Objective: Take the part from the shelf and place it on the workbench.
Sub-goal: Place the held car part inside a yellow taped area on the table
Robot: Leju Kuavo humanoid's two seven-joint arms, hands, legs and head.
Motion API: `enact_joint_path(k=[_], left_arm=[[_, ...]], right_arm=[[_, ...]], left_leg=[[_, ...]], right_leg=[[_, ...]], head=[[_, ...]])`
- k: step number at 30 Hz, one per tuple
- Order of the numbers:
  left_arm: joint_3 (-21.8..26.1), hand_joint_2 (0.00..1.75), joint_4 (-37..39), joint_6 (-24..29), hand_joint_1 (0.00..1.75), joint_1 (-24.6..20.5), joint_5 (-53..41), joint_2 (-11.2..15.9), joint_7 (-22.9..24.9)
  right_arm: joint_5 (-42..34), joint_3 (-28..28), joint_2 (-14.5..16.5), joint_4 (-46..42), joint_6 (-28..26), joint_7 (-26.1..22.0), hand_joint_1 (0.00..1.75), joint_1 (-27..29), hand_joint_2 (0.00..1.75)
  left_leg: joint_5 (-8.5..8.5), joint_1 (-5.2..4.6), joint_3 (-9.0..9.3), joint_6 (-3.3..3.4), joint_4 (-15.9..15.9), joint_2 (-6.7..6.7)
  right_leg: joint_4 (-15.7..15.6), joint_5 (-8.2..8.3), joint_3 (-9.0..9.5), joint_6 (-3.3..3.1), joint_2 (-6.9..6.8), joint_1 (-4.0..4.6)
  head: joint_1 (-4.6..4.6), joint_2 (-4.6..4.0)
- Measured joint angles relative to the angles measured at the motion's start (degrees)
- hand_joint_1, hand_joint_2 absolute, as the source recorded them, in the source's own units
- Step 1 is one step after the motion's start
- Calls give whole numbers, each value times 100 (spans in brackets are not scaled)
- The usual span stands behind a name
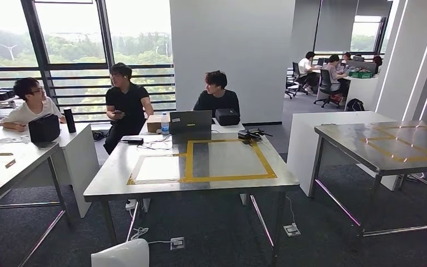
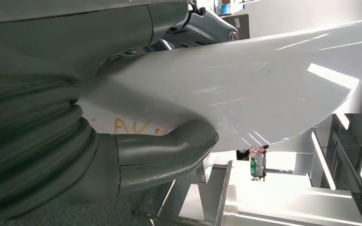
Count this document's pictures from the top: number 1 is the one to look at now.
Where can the white curved panel orange lettering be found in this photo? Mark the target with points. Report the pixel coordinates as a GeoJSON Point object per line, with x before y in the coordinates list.
{"type": "Point", "coordinates": [123, 255]}

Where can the steel workbench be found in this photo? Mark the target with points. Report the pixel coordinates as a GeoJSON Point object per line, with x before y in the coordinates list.
{"type": "Point", "coordinates": [346, 147]}
{"type": "Point", "coordinates": [106, 177]}

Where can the white desk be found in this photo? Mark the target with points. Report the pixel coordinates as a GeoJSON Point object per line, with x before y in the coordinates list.
{"type": "Point", "coordinates": [79, 162]}
{"type": "Point", "coordinates": [361, 92]}
{"type": "Point", "coordinates": [232, 129]}

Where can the grey laptop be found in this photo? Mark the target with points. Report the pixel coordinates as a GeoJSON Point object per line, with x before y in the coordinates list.
{"type": "Point", "coordinates": [190, 122]}

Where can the person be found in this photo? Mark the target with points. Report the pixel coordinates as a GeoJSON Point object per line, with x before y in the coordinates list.
{"type": "Point", "coordinates": [217, 101]}
{"type": "Point", "coordinates": [347, 57]}
{"type": "Point", "coordinates": [333, 73]}
{"type": "Point", "coordinates": [33, 110]}
{"type": "Point", "coordinates": [305, 70]}
{"type": "Point", "coordinates": [377, 62]}
{"type": "Point", "coordinates": [127, 105]}

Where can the black antenna device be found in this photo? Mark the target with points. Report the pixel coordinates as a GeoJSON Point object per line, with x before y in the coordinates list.
{"type": "Point", "coordinates": [249, 133]}

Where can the yellow tape rectangle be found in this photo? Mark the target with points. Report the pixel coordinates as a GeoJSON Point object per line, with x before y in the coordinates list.
{"type": "Point", "coordinates": [189, 162]}

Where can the clear water bottle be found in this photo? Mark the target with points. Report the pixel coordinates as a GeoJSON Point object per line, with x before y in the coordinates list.
{"type": "Point", "coordinates": [165, 126]}

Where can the cardboard box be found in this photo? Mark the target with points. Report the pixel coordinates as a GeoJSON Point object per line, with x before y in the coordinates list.
{"type": "Point", "coordinates": [154, 124]}

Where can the black flat device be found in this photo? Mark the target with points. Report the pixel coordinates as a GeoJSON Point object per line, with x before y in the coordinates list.
{"type": "Point", "coordinates": [132, 140]}

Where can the white block table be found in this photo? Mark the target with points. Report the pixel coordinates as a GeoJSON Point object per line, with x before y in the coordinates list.
{"type": "Point", "coordinates": [302, 147]}

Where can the black office chair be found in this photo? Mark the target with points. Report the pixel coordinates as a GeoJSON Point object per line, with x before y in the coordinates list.
{"type": "Point", "coordinates": [324, 86]}
{"type": "Point", "coordinates": [294, 77]}

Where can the white power strip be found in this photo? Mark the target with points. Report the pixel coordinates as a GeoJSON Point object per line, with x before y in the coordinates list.
{"type": "Point", "coordinates": [131, 205]}

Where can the white floor socket box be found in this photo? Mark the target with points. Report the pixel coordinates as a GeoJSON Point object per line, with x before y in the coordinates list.
{"type": "Point", "coordinates": [177, 243]}
{"type": "Point", "coordinates": [292, 230]}

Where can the black backpack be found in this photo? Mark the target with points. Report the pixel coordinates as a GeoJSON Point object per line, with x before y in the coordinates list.
{"type": "Point", "coordinates": [355, 105]}

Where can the black thermos bottle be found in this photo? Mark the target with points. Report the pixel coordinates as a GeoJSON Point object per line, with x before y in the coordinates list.
{"type": "Point", "coordinates": [69, 121]}

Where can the green plastic crate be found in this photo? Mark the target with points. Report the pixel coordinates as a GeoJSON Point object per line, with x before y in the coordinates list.
{"type": "Point", "coordinates": [361, 74]}

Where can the black bag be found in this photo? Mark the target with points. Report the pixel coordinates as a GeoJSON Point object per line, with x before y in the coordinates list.
{"type": "Point", "coordinates": [44, 129]}

